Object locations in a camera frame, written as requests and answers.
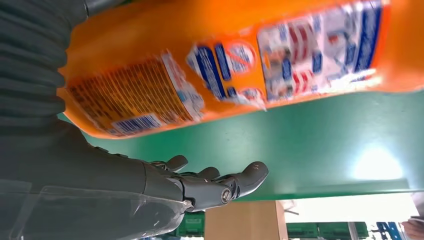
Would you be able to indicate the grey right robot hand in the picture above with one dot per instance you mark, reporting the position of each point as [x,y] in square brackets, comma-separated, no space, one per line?
[82,185]

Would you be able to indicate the brown cardboard box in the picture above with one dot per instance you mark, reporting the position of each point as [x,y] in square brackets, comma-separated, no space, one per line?
[242,222]

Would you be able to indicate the blue cart frame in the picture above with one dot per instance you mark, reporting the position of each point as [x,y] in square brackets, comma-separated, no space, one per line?
[389,230]

